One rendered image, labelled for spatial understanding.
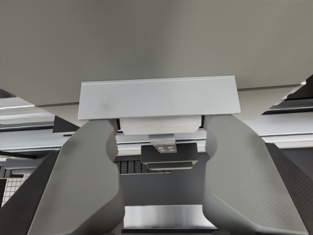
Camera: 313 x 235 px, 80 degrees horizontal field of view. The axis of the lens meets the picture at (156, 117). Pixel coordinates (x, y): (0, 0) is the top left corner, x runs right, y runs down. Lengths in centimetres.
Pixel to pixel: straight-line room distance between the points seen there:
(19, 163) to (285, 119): 62
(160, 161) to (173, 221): 20
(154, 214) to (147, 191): 51
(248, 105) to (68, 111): 14
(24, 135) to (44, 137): 6
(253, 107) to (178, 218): 13
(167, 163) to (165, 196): 32
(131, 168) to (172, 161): 23
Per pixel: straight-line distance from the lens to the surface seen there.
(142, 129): 21
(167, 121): 18
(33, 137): 60
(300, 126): 53
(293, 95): 80
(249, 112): 19
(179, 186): 71
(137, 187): 73
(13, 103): 28
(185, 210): 21
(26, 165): 53
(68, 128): 24
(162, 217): 22
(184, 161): 40
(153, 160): 40
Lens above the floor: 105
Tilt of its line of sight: 18 degrees down
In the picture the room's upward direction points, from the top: 178 degrees clockwise
